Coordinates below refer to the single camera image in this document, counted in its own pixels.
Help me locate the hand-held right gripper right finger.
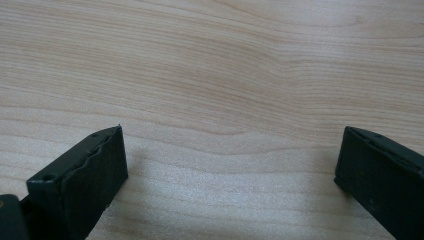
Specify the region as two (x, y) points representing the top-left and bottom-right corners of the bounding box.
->
(333, 126), (424, 240)

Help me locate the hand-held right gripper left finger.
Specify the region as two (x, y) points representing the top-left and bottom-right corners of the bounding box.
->
(26, 124), (129, 240)

